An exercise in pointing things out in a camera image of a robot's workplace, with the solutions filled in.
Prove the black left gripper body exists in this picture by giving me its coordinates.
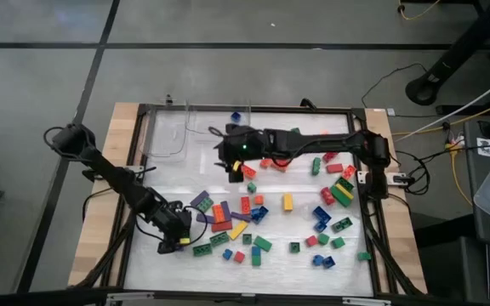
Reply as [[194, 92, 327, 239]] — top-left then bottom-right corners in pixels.
[[145, 186, 193, 242]]

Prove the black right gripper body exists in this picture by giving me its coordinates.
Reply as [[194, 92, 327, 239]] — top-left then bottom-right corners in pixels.
[[214, 122, 271, 165]]

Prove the silver arm base connector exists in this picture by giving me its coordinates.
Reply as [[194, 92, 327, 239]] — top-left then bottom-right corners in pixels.
[[385, 172, 408, 187]]

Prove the clear plastic bin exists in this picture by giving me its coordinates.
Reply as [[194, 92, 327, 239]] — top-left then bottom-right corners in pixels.
[[140, 99, 189, 163], [185, 99, 253, 150]]

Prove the long blue block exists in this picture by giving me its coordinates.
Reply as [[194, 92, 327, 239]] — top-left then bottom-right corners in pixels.
[[311, 206, 332, 224]]

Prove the white table cover sheet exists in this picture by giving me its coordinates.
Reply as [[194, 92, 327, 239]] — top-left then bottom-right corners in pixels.
[[123, 110, 376, 298]]

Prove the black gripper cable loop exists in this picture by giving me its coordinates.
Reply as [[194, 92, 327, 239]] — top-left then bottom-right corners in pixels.
[[183, 206, 208, 247]]

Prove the black aluminium table frame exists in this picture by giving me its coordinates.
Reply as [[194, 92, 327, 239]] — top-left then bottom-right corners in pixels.
[[68, 101, 427, 298]]

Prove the yellow cable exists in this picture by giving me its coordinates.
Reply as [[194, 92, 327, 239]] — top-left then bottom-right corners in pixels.
[[445, 143, 474, 207], [397, 0, 442, 21], [391, 96, 490, 137]]

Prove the white cable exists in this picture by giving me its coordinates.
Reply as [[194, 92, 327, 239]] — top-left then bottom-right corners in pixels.
[[393, 67, 490, 144]]

